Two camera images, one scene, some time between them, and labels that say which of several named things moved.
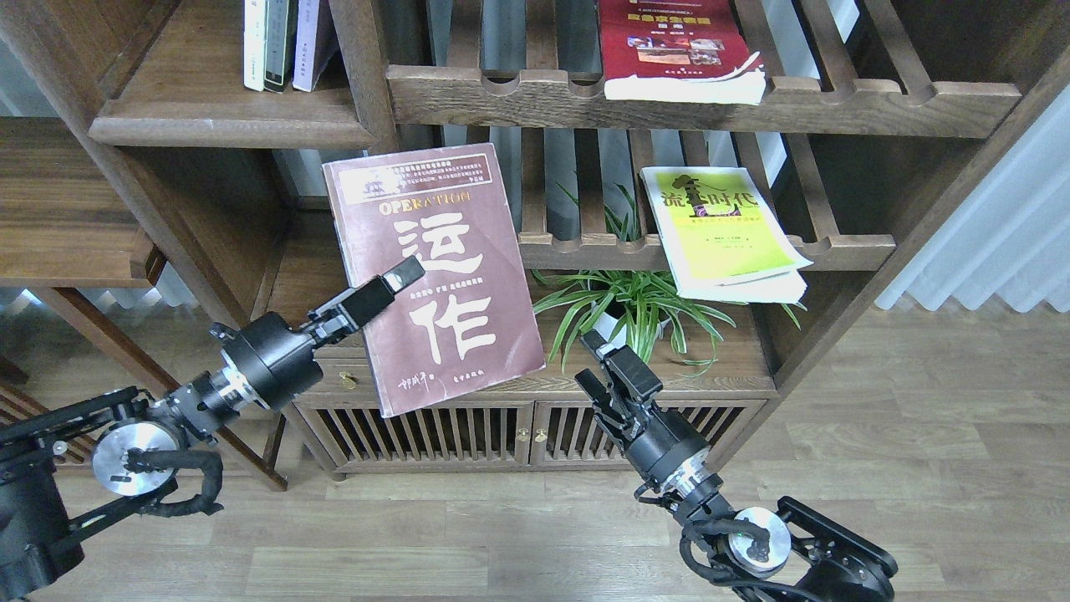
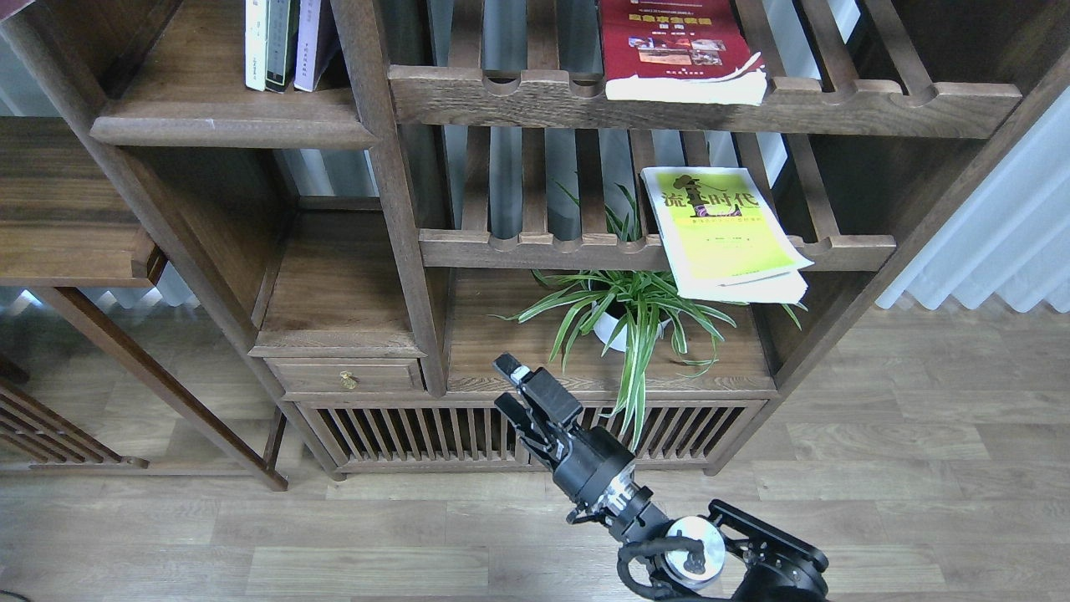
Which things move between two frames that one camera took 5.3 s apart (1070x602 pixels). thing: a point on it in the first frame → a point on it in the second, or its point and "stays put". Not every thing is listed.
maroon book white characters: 466,326 → 8,7
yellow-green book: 725,235 stays put
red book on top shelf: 678,52 stays put
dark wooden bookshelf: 418,213 stays put
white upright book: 254,44 stays put
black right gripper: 658,444 → 589,464
